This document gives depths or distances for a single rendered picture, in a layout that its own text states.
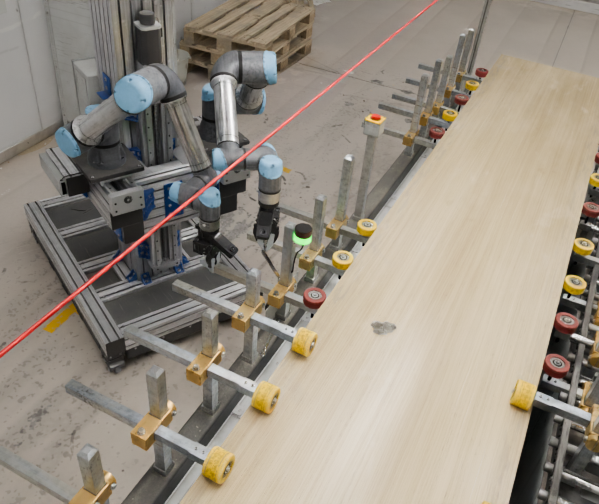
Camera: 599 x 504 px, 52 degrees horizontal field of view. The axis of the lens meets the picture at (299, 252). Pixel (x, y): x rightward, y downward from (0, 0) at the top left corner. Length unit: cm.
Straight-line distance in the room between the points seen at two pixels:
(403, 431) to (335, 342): 38
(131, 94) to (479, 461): 152
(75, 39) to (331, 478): 368
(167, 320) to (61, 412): 61
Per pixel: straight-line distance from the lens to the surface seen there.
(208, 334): 181
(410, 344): 209
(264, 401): 178
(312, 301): 216
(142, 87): 209
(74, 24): 468
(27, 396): 315
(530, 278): 252
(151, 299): 318
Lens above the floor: 237
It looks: 38 degrees down
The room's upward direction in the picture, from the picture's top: 6 degrees clockwise
